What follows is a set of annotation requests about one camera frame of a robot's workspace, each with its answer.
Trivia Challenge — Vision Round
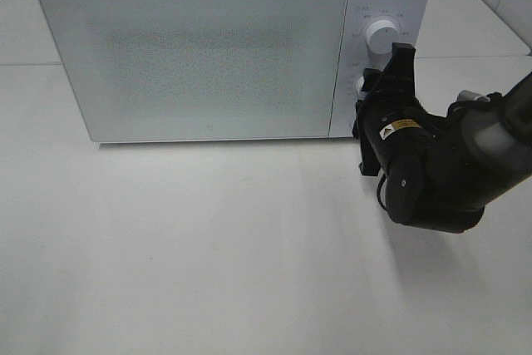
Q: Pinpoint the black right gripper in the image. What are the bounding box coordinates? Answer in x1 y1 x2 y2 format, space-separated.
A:
352 42 432 176

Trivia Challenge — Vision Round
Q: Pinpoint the white microwave knob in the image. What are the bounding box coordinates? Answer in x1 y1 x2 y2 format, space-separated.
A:
364 16 401 55
353 76 367 101

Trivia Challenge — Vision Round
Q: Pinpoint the white microwave door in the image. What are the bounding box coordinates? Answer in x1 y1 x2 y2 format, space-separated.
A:
39 0 346 143

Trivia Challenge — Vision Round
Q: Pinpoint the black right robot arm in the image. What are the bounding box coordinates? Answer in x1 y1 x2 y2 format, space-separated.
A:
352 43 531 234

